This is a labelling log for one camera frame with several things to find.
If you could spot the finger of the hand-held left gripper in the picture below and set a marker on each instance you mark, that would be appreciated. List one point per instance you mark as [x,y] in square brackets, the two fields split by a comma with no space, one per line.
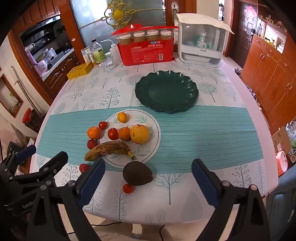
[60,158]
[26,153]

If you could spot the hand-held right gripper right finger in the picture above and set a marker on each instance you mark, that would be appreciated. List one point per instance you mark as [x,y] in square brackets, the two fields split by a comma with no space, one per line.
[203,183]

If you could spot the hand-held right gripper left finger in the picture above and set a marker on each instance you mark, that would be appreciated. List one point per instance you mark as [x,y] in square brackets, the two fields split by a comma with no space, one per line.
[92,183]

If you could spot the dark red round fruit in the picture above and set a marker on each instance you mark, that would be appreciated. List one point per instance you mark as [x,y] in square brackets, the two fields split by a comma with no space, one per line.
[92,144]
[83,167]

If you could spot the brown spotted banana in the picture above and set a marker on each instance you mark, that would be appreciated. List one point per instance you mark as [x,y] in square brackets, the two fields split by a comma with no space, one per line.
[106,150]

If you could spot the small cherry tomato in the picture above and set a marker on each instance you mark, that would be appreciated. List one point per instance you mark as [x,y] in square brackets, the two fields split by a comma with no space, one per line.
[128,188]

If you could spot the orange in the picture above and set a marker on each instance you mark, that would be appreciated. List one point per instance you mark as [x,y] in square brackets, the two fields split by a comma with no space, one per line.
[124,133]
[94,132]

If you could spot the dark avocado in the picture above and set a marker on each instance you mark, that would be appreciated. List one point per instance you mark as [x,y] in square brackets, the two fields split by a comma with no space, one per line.
[138,173]

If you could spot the large yellow fruit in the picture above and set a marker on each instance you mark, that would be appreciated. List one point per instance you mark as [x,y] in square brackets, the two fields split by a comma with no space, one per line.
[139,134]

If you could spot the dark green scalloped plate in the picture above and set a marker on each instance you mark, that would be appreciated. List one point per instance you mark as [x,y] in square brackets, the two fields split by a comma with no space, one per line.
[166,92]

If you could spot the red container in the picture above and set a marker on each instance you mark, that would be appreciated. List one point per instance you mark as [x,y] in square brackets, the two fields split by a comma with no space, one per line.
[27,115]

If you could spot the red tomato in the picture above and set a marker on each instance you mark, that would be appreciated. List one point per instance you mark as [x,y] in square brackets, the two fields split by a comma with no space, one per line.
[112,134]

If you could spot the cherry tomato with stem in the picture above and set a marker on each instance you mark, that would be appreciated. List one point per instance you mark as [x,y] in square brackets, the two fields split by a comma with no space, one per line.
[103,125]

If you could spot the metal rod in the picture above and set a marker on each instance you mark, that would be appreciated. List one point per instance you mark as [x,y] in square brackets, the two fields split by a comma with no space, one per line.
[25,92]

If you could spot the white round floral placemat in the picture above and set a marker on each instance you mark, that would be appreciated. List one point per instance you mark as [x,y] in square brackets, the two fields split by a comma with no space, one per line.
[148,150]

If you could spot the small yellow citrus fruit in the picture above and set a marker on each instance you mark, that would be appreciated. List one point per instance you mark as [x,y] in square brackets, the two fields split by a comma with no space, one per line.
[121,117]

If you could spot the pink container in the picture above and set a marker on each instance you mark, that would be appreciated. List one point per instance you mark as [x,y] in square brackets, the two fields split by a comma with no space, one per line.
[283,163]

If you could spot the blue-grey chair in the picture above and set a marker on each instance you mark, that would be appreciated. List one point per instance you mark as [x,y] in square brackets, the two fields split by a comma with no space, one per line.
[282,208]

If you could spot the wooden kitchen cabinet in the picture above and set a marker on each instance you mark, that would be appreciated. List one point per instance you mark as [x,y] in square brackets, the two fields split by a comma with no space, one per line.
[57,74]

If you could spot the cardboard box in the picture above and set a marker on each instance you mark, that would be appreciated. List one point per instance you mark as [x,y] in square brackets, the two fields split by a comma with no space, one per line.
[281,139]

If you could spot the yellow box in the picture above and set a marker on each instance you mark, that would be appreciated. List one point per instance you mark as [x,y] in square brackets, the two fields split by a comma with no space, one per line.
[78,70]

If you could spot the small gold bottle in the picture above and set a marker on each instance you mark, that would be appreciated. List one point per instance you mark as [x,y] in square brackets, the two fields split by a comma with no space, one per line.
[92,59]

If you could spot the small white box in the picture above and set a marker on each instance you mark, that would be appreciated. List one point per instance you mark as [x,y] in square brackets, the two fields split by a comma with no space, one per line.
[85,54]

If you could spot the clear drinking glass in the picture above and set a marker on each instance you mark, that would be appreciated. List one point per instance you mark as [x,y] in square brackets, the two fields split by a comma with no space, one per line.
[108,62]

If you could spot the clear bottle green label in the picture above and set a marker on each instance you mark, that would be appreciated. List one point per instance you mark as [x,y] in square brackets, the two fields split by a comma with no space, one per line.
[97,53]

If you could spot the white squeeze bottle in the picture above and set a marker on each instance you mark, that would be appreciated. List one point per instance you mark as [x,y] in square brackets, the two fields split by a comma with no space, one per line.
[114,54]

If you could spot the white countertop appliance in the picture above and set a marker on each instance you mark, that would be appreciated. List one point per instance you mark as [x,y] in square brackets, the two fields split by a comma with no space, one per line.
[198,58]

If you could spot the red plastic package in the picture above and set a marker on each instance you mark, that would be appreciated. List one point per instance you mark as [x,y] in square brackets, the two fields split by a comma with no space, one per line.
[145,54]

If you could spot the red jar holder lid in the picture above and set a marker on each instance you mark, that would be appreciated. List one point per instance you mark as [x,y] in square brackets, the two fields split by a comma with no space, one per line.
[129,29]

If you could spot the brown door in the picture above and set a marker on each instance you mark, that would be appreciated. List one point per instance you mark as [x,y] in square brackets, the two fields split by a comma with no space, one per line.
[242,34]

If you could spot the gold metal ornament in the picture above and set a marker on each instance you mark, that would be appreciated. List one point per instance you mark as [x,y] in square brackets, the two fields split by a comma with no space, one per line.
[118,14]

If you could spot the wooden wall niche frame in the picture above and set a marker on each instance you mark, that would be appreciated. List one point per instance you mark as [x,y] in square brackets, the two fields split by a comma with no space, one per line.
[20,99]

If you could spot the wooden wall cabinet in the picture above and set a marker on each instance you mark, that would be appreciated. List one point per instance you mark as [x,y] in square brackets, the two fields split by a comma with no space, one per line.
[266,74]

